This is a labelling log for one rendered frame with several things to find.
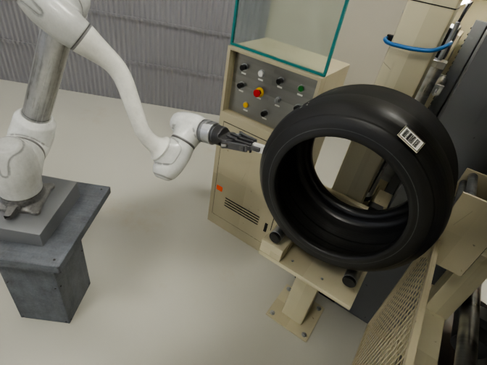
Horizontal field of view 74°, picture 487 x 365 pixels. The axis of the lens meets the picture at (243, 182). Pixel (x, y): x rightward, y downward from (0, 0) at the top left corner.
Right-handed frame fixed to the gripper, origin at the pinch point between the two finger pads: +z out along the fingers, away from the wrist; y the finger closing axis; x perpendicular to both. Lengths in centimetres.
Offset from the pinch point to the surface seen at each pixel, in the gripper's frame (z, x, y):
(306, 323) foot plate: 22, 118, 30
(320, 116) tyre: 23.0, -20.8, -10.8
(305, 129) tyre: 19.7, -16.3, -11.6
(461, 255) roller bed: 70, 26, 19
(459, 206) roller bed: 63, 9, 19
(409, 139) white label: 45, -20, -11
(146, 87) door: -249, 61, 161
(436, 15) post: 39, -44, 26
